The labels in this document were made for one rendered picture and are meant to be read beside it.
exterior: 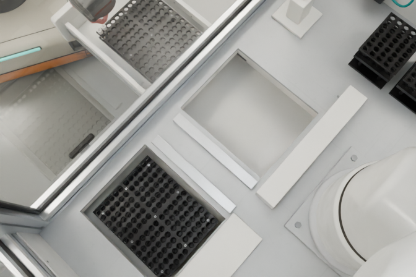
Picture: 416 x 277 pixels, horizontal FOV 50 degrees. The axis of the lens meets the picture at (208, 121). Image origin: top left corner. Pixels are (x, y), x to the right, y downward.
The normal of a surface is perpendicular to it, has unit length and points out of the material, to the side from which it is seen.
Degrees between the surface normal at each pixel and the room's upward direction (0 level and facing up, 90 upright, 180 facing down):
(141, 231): 0
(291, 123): 0
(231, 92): 0
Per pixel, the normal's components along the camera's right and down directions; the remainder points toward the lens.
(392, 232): -0.63, 0.55
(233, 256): -0.02, -0.28
